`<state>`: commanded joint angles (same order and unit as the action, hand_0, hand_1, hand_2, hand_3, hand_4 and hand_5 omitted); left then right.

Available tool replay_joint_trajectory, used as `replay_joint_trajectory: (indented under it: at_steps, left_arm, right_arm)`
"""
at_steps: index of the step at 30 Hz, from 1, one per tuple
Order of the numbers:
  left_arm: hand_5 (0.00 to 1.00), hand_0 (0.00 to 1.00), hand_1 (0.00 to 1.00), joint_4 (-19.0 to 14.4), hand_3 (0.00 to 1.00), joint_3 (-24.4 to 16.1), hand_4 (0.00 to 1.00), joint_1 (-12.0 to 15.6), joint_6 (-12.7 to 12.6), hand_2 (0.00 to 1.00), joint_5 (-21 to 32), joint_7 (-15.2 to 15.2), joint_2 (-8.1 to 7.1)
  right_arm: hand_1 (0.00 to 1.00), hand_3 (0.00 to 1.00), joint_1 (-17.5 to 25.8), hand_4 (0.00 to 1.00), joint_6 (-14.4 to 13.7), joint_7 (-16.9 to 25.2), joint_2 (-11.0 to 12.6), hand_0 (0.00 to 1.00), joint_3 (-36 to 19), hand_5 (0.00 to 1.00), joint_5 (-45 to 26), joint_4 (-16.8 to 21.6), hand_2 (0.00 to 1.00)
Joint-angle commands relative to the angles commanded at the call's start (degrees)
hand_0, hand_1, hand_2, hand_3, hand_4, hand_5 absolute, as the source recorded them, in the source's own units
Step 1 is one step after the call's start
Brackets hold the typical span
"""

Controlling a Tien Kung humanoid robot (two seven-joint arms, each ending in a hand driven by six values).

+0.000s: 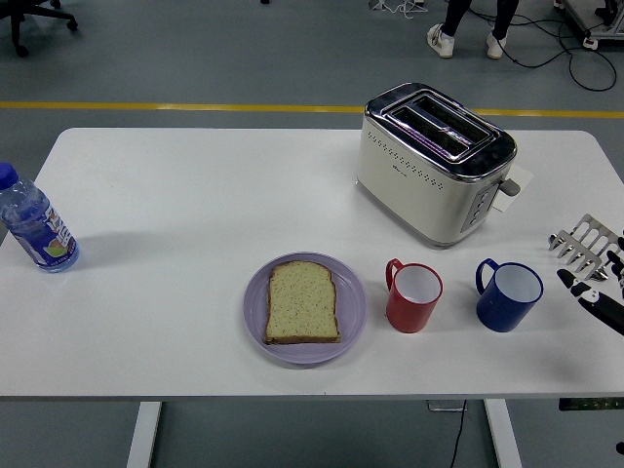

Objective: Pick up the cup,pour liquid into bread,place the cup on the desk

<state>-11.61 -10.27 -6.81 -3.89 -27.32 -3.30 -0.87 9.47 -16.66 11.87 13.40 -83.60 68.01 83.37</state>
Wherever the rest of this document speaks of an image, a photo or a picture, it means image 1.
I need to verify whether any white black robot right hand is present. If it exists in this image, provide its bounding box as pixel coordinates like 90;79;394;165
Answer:
557;232;624;337

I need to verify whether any silver metal toast rack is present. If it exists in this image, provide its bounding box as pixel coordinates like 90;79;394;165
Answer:
548;213;624;282

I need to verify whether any slice of toast bread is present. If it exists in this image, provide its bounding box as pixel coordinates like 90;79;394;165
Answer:
263;260;342;345

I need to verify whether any red cup white inside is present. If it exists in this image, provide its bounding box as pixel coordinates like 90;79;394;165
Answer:
385;257;445;334

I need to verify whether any white paper card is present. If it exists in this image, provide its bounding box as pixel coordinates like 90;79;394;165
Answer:
491;164;534;214

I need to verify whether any metal equipment frame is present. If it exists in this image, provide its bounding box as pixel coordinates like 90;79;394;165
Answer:
553;0;624;51

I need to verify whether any purple round plate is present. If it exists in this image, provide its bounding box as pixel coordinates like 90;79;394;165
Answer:
243;251;369;366

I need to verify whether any thin black hanging cable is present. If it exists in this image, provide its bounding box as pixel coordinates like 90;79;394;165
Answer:
447;400;468;468

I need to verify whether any white table leg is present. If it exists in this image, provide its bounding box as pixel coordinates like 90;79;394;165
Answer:
125;402;163;468
484;399;524;468

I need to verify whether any cream chrome two-slot toaster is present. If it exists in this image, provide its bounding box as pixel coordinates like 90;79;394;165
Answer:
355;82;522;248

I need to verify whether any blue cup white inside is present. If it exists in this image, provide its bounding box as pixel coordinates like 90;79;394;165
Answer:
475;257;544;333

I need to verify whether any black office chair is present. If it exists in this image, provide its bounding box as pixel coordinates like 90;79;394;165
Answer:
0;0;79;59

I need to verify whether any black floor cable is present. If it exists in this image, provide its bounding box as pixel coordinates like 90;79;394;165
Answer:
501;13;618;93

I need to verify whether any person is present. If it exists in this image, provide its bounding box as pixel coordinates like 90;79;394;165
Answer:
427;0;521;60

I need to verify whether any white floor cable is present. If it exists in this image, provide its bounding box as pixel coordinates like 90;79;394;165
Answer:
369;0;426;20

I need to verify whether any clear bottle blue cap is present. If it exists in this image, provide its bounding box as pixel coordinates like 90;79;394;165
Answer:
0;162;81;273

